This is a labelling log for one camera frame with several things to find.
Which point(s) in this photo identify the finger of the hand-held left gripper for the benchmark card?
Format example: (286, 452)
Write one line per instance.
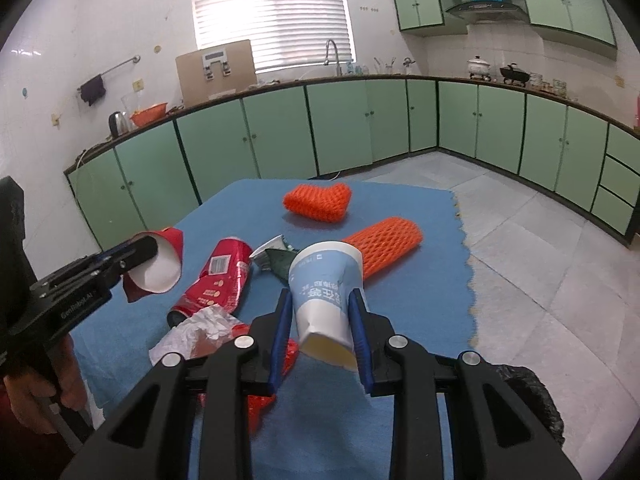
(140, 255)
(105, 270)

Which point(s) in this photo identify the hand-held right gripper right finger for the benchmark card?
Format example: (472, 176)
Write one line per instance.
(357, 340)

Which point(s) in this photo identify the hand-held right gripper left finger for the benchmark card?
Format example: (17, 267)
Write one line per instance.
(281, 340)

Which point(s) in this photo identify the red paper cup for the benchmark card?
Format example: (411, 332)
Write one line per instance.
(160, 270)

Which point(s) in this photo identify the light blue paper cup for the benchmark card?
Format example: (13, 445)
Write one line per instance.
(322, 285)

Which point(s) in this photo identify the red plastic wrapper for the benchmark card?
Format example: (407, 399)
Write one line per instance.
(260, 410)

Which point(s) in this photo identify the green and white wrapper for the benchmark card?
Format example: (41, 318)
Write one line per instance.
(275, 260)

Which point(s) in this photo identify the white tissue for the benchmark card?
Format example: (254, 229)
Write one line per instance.
(200, 332)

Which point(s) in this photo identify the crushed red can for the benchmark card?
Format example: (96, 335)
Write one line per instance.
(220, 280)

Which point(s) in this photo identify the long orange foam net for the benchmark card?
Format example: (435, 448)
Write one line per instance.
(385, 242)

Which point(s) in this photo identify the black-lined trash bin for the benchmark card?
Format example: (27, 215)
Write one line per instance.
(535, 400)

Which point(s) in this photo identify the person's left hand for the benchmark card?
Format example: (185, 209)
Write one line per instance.
(25, 395)

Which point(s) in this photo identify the steel electric kettle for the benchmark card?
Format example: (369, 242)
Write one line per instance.
(119, 124)

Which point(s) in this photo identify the orange plastic basin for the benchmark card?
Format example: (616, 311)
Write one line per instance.
(149, 115)

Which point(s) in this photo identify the blue scalloped table cloth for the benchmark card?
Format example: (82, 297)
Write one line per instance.
(320, 200)

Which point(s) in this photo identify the dark purple towel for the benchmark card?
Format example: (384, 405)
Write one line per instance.
(93, 89)

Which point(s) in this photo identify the green lower kitchen cabinets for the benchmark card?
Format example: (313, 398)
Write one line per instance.
(280, 130)

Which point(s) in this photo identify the green kitchen cabinets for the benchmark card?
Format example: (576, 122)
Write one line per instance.
(570, 0)
(280, 130)

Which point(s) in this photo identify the brown cardboard box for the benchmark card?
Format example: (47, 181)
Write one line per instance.
(220, 80)

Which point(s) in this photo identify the utensil holder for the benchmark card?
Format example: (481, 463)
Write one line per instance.
(384, 66)

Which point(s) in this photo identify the white window blind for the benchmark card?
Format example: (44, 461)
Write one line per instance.
(272, 10)

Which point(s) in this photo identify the steel kitchen faucet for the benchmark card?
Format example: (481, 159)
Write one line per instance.
(334, 55)

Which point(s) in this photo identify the white lidded pot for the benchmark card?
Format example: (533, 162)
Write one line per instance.
(479, 67)

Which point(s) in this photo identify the glass jar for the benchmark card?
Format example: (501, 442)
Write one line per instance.
(558, 87)

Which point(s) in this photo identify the black range hood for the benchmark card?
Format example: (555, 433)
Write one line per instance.
(487, 10)

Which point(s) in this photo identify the orange thermos flask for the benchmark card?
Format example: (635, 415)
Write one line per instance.
(637, 112)

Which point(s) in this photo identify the green upper kitchen cabinets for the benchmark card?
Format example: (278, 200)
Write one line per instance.
(570, 0)

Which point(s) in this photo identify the wall socket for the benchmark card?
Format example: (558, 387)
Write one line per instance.
(138, 85)

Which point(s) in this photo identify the steel towel rail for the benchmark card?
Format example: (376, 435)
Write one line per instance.
(117, 66)

